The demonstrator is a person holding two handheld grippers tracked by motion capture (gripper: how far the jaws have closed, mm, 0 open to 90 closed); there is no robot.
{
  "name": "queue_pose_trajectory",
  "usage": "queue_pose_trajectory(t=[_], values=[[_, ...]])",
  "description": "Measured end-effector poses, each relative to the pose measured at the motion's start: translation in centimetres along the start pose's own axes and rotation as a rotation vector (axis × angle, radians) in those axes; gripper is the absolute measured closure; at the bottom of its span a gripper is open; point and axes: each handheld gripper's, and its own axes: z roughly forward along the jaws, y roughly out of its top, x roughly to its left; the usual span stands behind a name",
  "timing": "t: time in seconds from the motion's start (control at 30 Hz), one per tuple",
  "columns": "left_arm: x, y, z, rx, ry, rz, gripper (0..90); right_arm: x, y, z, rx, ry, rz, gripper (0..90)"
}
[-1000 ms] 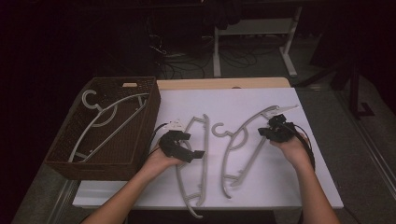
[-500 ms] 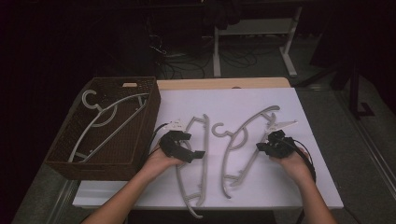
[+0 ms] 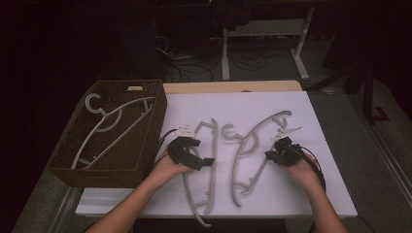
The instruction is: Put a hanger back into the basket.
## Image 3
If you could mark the grey plastic clothes hanger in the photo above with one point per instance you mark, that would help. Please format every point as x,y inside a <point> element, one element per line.
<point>212,184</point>
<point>104,116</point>
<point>233,178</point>

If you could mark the white table mat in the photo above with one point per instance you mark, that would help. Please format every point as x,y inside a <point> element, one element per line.
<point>291,200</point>

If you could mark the white desk frame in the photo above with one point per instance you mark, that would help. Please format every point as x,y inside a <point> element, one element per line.
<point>225,55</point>

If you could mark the black metal stand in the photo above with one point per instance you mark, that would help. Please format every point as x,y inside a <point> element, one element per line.
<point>368,93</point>

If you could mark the brown woven basket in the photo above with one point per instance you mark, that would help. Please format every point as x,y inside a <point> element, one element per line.
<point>147,97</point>

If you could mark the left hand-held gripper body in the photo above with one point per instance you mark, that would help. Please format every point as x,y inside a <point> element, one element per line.
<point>181,152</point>

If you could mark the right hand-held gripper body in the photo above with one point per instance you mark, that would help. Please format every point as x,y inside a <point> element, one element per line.
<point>290,153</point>

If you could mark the person's right hand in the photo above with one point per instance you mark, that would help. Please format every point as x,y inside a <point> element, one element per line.
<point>306,171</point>

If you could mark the person's left hand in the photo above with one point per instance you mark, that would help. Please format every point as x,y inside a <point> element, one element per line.
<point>165,170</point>

